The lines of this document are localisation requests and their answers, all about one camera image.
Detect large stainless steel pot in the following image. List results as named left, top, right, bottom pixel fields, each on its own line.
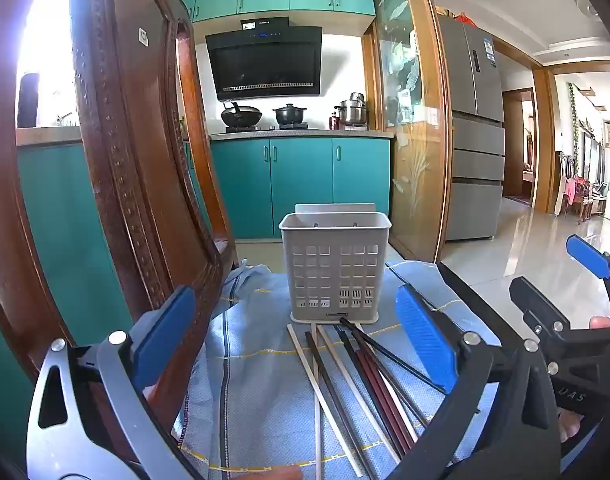
left=334, top=101, right=369, bottom=126

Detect pile of mixed chopsticks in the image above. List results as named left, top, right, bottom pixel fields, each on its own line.
left=286, top=323, right=431, bottom=480

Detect silver refrigerator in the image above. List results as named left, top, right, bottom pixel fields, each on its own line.
left=436, top=14, right=506, bottom=242

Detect black chopstick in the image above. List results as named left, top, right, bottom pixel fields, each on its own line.
left=339, top=317, right=448, bottom=393

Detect teal base cabinets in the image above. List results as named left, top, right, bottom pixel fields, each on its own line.
left=0, top=137, right=392, bottom=461

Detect gas stove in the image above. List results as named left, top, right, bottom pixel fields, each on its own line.
left=225, top=123, right=309, bottom=134

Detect wood framed glass sliding door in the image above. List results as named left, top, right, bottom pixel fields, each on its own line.
left=369, top=0, right=454, bottom=264

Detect green hanging vine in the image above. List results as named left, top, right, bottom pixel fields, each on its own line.
left=567, top=82, right=584, bottom=171

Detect carved wooden chair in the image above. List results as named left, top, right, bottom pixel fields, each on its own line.
left=0, top=0, right=240, bottom=466

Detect pink cloth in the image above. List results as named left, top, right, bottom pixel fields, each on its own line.
left=562, top=176, right=588, bottom=206

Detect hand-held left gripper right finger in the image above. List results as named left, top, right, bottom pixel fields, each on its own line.
left=385, top=284, right=562, bottom=480

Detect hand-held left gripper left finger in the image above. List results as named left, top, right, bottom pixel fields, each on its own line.
left=26, top=285, right=198, bottom=480

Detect black range hood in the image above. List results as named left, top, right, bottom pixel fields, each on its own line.
left=205, top=16, right=323, bottom=102

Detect wooden dining chair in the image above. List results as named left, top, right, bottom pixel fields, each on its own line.
left=559, top=152, right=594, bottom=225

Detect person's right hand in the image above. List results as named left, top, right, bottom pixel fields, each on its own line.
left=557, top=314, right=610, bottom=443

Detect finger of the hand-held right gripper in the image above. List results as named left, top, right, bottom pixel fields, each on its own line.
left=566, top=234, right=610, bottom=286
left=509, top=276, right=572, bottom=335

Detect grey kitchen countertop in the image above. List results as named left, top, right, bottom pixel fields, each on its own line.
left=208, top=128, right=394, bottom=141

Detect grey plastic utensil basket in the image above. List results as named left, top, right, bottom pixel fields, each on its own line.
left=278, top=203, right=392, bottom=323

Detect black wok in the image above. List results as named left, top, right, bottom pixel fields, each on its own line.
left=220, top=101, right=264, bottom=129

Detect wooden door frame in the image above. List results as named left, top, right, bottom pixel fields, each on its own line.
left=501, top=87, right=538, bottom=202

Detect black cooking pot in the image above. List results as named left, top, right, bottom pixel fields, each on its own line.
left=272, top=103, right=306, bottom=128

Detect light blue checked cloth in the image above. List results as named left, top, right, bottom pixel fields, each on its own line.
left=172, top=259, right=492, bottom=480

